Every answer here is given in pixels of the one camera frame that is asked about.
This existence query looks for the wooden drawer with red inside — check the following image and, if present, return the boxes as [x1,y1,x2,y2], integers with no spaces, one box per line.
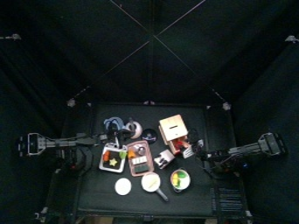
[169,137,192,156]

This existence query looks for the wooden toy drawer cabinet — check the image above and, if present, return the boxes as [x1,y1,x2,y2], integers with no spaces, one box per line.
[157,114,189,144]

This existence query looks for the grey round dish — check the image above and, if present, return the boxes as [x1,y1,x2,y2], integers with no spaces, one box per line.
[125,117,144,140]

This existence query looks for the grey toy spatula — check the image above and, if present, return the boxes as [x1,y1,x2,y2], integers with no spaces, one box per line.
[181,145,196,159]

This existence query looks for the blue toy headphones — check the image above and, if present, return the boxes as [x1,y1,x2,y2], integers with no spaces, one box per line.
[102,116,126,133]

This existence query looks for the black round disc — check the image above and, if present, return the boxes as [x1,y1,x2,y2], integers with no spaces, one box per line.
[140,129,159,144]

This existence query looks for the white rectangular tray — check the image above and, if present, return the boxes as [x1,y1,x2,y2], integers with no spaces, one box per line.
[97,143,128,174]

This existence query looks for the pink rectangular tray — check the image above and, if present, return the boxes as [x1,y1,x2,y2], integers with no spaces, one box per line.
[125,140,155,178]

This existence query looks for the white toy food block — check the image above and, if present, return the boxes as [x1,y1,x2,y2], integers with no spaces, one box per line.
[130,156,149,165]

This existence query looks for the small white toy appliance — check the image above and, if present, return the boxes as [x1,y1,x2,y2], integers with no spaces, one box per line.
[153,149,176,170]

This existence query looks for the dark green toy block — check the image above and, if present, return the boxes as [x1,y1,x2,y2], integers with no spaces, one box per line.
[133,164,152,174]

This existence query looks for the grey toy pot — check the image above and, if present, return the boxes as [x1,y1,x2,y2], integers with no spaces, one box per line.
[169,167,192,193]

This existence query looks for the yellow toy corn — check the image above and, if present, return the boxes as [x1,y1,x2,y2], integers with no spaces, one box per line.
[172,172,181,187]

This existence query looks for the white round plate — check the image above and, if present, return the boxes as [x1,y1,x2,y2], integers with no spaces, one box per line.
[114,178,133,196]

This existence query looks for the cream toy frying pan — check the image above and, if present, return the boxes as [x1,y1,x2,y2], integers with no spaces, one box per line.
[140,171,171,203]

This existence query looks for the printed label sticker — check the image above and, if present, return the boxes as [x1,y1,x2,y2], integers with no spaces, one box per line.
[216,186,245,214]

